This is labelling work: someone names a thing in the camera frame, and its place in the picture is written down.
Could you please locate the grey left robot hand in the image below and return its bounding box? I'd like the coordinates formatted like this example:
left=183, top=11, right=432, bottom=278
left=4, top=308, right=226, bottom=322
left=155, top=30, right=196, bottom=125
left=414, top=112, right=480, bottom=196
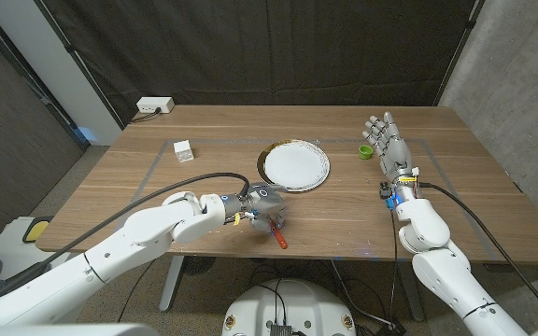
left=236, top=183, right=291, bottom=234

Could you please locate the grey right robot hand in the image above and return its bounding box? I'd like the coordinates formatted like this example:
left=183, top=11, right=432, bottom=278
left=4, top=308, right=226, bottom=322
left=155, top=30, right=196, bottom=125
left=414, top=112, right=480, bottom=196
left=361, top=111, right=420, bottom=205

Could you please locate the orange-handled knife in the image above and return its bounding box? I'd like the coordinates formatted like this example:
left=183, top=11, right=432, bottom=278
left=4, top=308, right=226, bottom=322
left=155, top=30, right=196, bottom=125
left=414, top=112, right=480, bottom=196
left=271, top=219, right=290, bottom=250

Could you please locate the gold plate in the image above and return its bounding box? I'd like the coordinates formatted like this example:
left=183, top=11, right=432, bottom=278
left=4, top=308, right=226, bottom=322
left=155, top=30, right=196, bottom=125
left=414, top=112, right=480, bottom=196
left=256, top=138, right=327, bottom=193

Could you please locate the white paper plate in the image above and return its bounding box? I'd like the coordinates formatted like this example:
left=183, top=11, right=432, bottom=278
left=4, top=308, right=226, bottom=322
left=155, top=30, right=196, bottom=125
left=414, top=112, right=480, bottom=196
left=262, top=139, right=332, bottom=191

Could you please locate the black round floor object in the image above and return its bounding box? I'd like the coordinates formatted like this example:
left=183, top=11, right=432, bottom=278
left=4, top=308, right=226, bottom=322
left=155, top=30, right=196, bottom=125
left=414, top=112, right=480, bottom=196
left=182, top=255, right=217, bottom=276

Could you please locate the small white box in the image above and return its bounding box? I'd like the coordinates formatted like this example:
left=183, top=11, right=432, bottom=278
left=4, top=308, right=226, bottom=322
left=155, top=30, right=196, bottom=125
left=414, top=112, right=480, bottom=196
left=173, top=139, right=195, bottom=163

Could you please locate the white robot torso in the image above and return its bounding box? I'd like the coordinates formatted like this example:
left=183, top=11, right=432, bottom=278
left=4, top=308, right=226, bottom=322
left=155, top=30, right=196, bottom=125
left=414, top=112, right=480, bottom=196
left=221, top=278, right=357, bottom=336

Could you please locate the grey table leg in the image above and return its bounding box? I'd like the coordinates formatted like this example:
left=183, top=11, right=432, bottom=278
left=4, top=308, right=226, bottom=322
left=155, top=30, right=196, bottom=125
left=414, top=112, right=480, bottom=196
left=159, top=255, right=185, bottom=313
left=394, top=260, right=427, bottom=323

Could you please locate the white power strip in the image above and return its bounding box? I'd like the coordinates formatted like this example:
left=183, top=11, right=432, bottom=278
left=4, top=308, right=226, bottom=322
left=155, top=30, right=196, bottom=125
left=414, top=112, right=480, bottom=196
left=135, top=96, right=176, bottom=114

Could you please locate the black curtain backdrop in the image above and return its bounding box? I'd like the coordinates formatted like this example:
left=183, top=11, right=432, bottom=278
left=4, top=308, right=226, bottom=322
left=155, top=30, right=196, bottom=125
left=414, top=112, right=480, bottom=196
left=35, top=0, right=485, bottom=127

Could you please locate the white cart with yellow pad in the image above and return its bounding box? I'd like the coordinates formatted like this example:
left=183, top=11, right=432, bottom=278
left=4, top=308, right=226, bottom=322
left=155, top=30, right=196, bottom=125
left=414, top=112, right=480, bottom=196
left=0, top=215, right=64, bottom=281

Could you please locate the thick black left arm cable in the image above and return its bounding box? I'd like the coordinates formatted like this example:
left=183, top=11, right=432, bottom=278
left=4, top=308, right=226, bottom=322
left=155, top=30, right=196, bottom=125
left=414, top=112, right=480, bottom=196
left=0, top=172, right=251, bottom=302

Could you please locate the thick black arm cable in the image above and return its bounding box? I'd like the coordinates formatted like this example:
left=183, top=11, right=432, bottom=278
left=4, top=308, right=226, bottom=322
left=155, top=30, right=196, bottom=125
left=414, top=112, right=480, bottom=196
left=418, top=181, right=538, bottom=324
left=0, top=172, right=251, bottom=302

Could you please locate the black floor cable bundle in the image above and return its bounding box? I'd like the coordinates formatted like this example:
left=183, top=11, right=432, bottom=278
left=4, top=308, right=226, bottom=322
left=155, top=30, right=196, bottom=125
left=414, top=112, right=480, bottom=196
left=248, top=259, right=408, bottom=336

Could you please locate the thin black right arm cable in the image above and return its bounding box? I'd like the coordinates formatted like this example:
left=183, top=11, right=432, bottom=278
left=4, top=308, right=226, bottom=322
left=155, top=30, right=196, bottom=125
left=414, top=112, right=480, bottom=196
left=389, top=209, right=399, bottom=328

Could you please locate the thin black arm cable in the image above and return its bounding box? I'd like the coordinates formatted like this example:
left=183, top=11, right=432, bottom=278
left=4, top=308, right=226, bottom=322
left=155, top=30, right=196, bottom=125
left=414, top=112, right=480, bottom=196
left=118, top=259, right=156, bottom=323
left=389, top=209, right=399, bottom=328

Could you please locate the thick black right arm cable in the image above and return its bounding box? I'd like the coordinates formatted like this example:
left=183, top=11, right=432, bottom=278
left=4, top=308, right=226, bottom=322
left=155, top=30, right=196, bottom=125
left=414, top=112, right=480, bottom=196
left=418, top=181, right=538, bottom=324

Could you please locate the black power strip cord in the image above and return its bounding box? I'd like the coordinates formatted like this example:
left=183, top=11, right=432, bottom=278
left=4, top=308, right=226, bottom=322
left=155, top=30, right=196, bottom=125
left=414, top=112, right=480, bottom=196
left=131, top=107, right=163, bottom=124

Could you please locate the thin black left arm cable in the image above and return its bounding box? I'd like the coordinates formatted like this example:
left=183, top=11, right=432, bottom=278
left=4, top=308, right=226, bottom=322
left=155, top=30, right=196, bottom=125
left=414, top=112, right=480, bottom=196
left=118, top=259, right=156, bottom=323

